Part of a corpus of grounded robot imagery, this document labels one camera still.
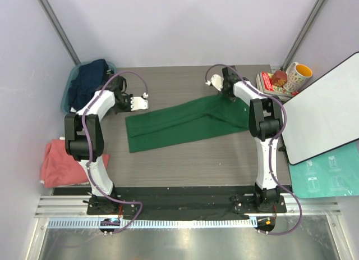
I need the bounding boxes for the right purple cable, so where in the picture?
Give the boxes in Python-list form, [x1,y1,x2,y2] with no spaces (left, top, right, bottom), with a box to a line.
[204,63,302,236]

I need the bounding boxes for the right aluminium frame post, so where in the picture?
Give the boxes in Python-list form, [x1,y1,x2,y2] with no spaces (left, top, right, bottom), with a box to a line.
[280,0,328,70]

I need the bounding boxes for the aluminium rail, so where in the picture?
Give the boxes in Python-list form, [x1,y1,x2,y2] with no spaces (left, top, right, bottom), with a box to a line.
[35,195,342,218]

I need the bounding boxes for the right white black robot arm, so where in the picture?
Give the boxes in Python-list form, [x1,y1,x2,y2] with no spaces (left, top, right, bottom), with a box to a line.
[221,67,283,212]

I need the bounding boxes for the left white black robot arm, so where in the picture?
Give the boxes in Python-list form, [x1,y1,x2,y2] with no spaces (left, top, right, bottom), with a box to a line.
[65,74,132,215]

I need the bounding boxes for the green t shirt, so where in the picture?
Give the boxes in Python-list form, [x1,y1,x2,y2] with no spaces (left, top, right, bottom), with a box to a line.
[126,95,249,153]

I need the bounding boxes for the teal folding board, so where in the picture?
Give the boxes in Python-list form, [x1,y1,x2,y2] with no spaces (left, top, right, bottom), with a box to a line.
[289,142,358,199]

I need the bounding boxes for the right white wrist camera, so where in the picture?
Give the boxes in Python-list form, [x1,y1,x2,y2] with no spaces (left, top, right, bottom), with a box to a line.
[205,74,224,92]

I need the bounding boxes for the left aluminium frame post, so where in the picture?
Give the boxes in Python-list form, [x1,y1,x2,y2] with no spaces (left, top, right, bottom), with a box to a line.
[38,0,81,65]

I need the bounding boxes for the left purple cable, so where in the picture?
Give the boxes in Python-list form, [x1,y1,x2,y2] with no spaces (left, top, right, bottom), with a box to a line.
[81,70,150,234]

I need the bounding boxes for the slotted cable duct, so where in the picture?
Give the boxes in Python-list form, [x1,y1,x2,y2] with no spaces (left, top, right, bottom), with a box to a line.
[47,217,257,230]

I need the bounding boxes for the navy blue t shirt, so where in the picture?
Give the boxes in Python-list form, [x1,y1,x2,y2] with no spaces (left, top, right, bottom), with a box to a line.
[67,59,114,111]

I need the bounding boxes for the teal plastic basket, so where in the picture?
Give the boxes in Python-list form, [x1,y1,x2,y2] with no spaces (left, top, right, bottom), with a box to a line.
[61,61,117,113]

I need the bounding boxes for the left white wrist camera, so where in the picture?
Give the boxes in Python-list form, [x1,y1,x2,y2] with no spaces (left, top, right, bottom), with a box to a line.
[130,93,149,111]

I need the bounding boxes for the pink folded t shirt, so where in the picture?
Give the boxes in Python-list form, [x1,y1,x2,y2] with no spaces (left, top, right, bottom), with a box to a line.
[39,138,110,188]

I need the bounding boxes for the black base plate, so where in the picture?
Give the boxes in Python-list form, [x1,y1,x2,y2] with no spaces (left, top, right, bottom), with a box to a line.
[53,186,287,221]

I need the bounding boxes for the stack of books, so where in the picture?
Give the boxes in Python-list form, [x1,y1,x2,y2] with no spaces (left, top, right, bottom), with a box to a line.
[256,72,299,102]

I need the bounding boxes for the red small box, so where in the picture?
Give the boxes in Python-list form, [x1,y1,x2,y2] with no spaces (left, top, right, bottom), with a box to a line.
[271,70,287,87]

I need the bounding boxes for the white mug yellow inside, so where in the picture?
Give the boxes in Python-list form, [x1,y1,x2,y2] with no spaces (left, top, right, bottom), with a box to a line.
[283,62,312,93]

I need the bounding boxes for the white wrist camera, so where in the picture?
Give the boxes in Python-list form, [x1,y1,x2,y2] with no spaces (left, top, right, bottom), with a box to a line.
[205,74,224,92]
[130,93,149,111]

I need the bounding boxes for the purple cable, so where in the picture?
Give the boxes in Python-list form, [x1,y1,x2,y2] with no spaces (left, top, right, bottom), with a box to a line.
[204,63,302,236]
[81,70,150,234]

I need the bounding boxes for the aluminium frame post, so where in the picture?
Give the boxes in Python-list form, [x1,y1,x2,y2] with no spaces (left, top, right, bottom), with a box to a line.
[38,0,81,65]
[280,0,328,70]

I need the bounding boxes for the black board clamp knob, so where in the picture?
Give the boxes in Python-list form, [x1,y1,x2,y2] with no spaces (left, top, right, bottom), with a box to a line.
[278,145,286,152]

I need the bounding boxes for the white board black rim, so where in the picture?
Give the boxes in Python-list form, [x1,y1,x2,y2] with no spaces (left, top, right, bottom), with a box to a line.
[282,53,358,165]

